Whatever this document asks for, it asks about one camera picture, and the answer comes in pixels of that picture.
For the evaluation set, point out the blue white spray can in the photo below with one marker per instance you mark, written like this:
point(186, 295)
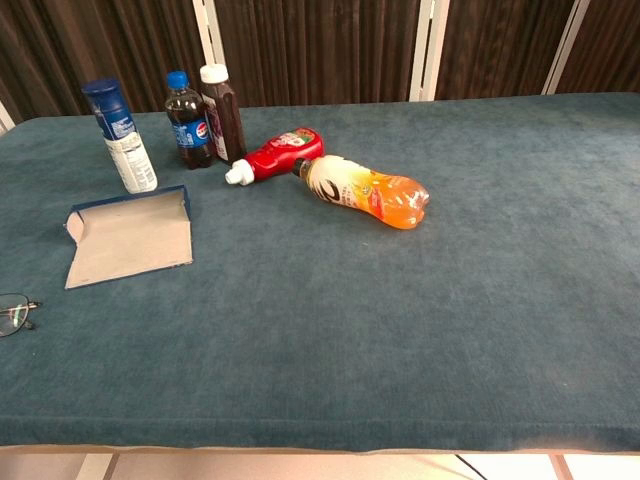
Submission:
point(127, 150)

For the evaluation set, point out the teal velvet tablecloth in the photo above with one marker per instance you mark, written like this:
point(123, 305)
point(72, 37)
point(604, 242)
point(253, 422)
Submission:
point(350, 325)

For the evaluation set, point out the wire-frame eyeglasses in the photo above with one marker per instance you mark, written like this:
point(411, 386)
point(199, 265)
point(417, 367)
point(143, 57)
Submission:
point(30, 305)

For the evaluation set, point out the blue cardboard glasses box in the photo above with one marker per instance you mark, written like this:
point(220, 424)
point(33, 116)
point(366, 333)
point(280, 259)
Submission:
point(125, 240)

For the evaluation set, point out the red ketchup squeeze bottle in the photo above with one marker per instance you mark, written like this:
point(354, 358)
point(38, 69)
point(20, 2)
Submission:
point(285, 152)

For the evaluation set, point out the dark brown curtain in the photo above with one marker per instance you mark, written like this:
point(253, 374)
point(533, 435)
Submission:
point(325, 50)

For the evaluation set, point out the table leg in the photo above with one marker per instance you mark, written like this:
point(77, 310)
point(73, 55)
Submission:
point(97, 467)
point(561, 467)

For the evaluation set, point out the Pepsi cola bottle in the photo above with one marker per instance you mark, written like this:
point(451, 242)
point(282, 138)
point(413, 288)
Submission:
point(190, 132)

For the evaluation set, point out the orange drink bottle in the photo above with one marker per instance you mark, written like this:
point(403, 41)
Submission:
point(370, 195)

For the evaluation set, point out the dark juice bottle white cap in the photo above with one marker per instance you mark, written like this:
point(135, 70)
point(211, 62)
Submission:
point(230, 120)

